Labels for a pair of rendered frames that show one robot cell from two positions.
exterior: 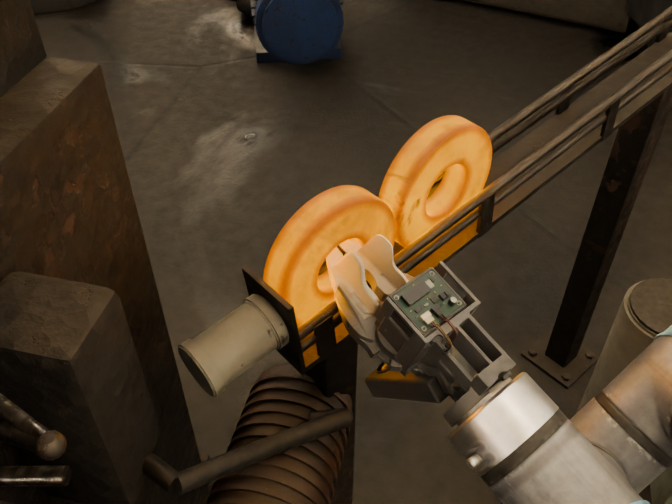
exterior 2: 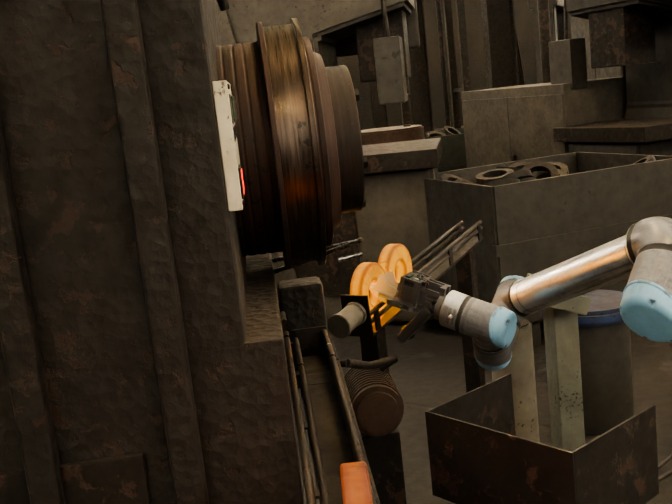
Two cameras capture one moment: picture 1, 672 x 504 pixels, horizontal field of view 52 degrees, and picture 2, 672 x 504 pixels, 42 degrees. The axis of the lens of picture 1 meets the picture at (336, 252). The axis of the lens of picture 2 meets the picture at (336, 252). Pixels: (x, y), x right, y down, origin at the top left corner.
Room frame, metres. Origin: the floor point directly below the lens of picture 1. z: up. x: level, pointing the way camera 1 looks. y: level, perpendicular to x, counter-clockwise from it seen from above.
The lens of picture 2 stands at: (-1.52, 0.74, 1.21)
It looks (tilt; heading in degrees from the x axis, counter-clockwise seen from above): 10 degrees down; 342
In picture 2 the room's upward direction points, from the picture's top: 6 degrees counter-clockwise
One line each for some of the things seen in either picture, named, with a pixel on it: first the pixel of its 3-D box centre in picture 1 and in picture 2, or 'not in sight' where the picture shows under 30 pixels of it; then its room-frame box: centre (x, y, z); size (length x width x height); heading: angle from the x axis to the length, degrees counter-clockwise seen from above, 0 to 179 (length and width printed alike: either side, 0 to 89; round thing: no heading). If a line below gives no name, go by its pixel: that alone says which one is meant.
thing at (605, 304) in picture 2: not in sight; (592, 361); (0.95, -0.93, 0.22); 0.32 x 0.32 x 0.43
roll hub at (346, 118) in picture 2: not in sight; (343, 139); (0.10, 0.18, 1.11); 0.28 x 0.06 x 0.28; 166
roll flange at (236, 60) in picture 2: not in sight; (250, 150); (0.14, 0.35, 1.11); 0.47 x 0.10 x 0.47; 166
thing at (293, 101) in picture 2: not in sight; (292, 145); (0.12, 0.27, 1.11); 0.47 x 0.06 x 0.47; 166
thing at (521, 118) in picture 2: not in sight; (541, 167); (3.68, -2.47, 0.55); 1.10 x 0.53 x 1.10; 6
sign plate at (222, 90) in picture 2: not in sight; (230, 142); (-0.18, 0.46, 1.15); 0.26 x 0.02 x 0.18; 166
